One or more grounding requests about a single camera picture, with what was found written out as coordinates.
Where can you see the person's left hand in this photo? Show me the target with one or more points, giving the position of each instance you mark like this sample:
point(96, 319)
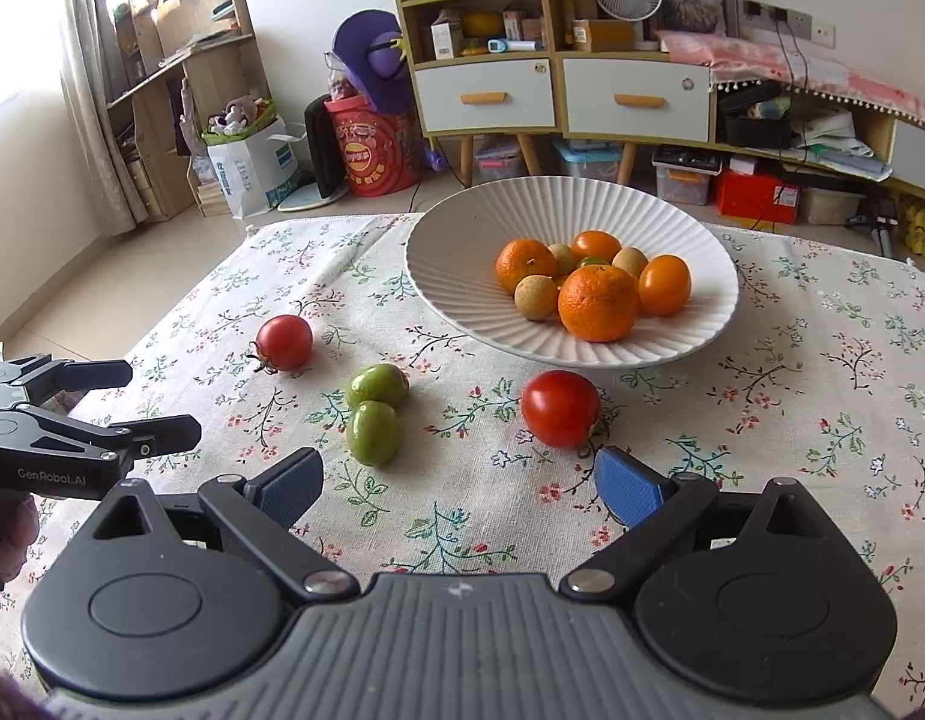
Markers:
point(16, 540)

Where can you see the small orange tangerine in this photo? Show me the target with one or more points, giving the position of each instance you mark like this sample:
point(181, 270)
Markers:
point(524, 264)

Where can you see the black storage box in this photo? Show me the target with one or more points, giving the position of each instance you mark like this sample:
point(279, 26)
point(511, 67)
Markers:
point(755, 120)

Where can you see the red printed bucket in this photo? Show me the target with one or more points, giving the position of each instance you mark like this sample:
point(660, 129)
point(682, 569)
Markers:
point(372, 154)

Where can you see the pink cloth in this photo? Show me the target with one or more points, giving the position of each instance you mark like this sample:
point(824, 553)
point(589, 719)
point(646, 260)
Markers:
point(807, 75)

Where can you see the white and blue thermometer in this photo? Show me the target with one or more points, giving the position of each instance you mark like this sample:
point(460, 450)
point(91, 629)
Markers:
point(511, 46)

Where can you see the clear plastic storage box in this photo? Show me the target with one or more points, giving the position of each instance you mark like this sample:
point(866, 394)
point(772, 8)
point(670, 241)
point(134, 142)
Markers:
point(686, 176)

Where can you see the wooden cabinet with white drawers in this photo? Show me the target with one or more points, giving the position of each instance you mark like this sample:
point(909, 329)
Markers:
point(485, 94)

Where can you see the beige curtain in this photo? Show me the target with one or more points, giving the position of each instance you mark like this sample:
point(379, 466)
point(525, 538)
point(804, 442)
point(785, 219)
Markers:
point(94, 90)

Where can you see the white shopping bag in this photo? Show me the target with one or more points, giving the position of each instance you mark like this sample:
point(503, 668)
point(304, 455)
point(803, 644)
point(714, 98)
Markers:
point(248, 169)

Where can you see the plush toys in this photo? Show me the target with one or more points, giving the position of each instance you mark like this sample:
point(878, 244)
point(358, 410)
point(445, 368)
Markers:
point(241, 114)

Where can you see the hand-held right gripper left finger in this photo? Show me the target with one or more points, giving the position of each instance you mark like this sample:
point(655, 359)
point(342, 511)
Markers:
point(289, 484)

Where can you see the brown longan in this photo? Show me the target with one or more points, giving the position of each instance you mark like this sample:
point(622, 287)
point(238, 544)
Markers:
point(536, 298)
point(629, 262)
point(561, 259)

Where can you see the red box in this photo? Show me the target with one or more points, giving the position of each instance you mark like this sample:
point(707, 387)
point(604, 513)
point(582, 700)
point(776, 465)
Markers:
point(755, 199)

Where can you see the wooden bookshelf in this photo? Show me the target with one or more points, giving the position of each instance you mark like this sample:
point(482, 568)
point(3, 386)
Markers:
point(214, 67)

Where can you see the black flat case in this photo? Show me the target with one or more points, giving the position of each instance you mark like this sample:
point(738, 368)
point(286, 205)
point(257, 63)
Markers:
point(323, 146)

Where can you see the purple hat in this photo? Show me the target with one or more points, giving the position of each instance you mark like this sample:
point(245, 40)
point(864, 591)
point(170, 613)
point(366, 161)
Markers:
point(365, 52)

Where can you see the green plum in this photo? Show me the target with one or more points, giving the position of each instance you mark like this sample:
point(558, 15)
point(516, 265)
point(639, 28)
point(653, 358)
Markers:
point(593, 262)
point(377, 385)
point(372, 433)

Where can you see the wall socket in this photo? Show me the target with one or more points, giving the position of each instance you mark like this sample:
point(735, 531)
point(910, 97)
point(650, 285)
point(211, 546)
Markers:
point(777, 19)

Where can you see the small orange tomato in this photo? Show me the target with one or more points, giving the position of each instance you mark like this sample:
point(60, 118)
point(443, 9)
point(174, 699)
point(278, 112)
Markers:
point(597, 244)

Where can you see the large orange tomato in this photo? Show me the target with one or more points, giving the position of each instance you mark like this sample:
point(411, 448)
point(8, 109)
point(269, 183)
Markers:
point(665, 285)

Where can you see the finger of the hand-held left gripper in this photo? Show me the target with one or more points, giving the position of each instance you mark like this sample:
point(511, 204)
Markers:
point(166, 433)
point(79, 373)

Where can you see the floral tablecloth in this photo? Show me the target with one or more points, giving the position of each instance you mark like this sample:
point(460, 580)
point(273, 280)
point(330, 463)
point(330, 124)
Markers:
point(732, 427)

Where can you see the red tomato with stem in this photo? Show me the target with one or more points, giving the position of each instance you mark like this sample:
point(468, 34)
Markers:
point(283, 343)

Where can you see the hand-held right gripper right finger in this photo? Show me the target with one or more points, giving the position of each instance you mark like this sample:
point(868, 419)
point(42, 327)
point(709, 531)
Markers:
point(627, 484)

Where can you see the large orange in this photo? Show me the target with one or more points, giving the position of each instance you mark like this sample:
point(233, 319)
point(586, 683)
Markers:
point(599, 304)

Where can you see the white ribbed bowl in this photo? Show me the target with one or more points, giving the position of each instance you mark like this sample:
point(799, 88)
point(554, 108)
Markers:
point(462, 270)

